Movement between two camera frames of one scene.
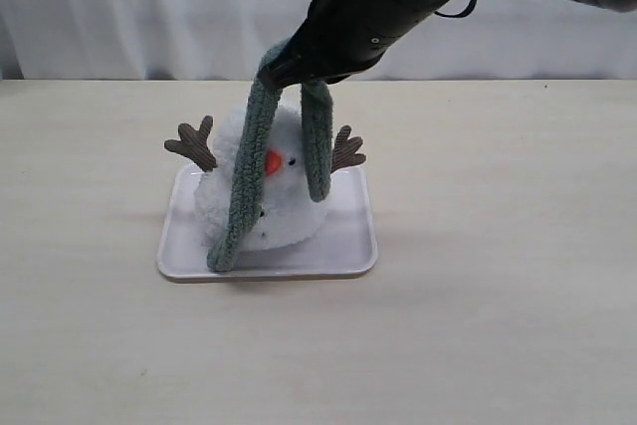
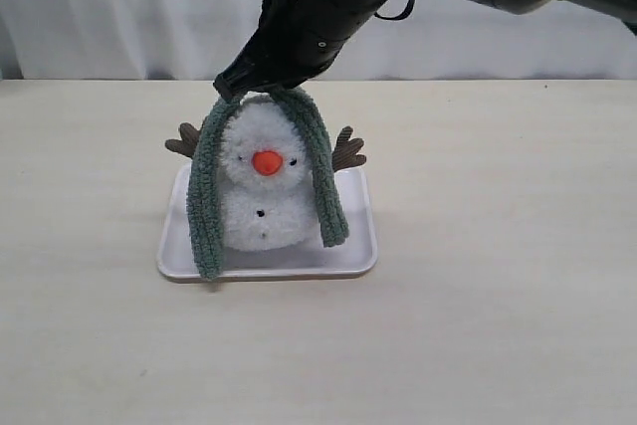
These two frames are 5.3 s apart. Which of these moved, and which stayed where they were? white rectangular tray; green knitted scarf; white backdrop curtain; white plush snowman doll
Moved: green knitted scarf
Stayed: white rectangular tray; white plush snowman doll; white backdrop curtain
